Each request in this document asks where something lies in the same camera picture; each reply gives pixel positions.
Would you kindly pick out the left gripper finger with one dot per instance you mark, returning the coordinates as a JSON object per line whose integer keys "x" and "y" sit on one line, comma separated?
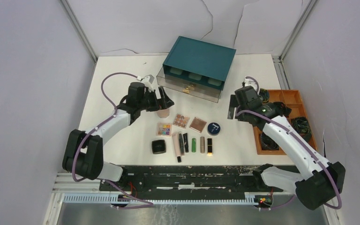
{"x": 168, "y": 102}
{"x": 161, "y": 100}

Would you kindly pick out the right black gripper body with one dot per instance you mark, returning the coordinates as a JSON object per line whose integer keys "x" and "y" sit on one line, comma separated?
{"x": 242, "y": 117}

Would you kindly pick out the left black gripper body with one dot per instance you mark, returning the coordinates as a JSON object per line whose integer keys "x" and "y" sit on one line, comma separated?
{"x": 150, "y": 101}

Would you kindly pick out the beige cream tube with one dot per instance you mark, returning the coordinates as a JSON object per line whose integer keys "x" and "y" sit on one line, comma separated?
{"x": 176, "y": 145}

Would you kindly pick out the dark green concealer stick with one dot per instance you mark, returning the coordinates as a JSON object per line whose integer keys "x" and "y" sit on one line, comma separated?
{"x": 181, "y": 143}

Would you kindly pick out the black Zeesea tube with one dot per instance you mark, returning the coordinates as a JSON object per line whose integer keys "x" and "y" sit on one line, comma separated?
{"x": 185, "y": 138}

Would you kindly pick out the black and gold lipstick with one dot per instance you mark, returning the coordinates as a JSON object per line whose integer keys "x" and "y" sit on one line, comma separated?
{"x": 209, "y": 146}

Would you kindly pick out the champagne gold lipstick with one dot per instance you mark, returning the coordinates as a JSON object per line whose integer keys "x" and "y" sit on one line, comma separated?
{"x": 202, "y": 144}

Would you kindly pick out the green lipstick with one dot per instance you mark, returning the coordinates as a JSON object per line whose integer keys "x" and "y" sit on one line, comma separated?
{"x": 193, "y": 145}

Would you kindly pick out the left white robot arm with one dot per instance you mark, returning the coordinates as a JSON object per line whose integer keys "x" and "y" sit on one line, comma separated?
{"x": 84, "y": 150}

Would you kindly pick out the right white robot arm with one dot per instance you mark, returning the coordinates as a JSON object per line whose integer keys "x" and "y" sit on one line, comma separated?
{"x": 318, "y": 181}

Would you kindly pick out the octagonal pink compact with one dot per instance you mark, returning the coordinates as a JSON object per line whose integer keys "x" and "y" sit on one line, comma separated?
{"x": 163, "y": 113}

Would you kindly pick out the warm tone eyeshadow palette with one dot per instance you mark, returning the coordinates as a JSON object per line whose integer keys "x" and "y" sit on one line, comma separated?
{"x": 181, "y": 121}

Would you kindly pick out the colourful eyeshadow palette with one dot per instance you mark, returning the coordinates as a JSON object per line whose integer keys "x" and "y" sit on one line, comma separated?
{"x": 164, "y": 129}

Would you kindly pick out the navy round powder jar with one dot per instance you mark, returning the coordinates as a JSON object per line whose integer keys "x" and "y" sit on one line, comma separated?
{"x": 213, "y": 129}

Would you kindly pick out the brown square blush compact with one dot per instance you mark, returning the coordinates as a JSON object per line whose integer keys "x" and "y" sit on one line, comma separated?
{"x": 197, "y": 125}

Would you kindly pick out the black square compact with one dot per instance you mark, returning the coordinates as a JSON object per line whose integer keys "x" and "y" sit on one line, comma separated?
{"x": 158, "y": 146}

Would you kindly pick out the wooden compartment tray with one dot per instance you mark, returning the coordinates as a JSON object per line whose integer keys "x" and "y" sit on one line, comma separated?
{"x": 290, "y": 99}

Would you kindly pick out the teal drawer cabinet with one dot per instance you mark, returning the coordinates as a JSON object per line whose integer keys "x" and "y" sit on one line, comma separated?
{"x": 199, "y": 62}

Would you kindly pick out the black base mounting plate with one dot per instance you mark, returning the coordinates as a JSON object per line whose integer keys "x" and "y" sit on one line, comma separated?
{"x": 223, "y": 182}

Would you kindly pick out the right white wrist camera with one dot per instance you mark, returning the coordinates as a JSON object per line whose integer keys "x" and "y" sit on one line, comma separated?
{"x": 250, "y": 81}

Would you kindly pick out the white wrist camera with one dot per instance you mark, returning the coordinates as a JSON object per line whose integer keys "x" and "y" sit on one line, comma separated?
{"x": 147, "y": 81}
{"x": 250, "y": 81}

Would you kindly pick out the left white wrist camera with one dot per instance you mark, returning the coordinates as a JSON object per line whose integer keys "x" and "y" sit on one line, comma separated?
{"x": 147, "y": 81}

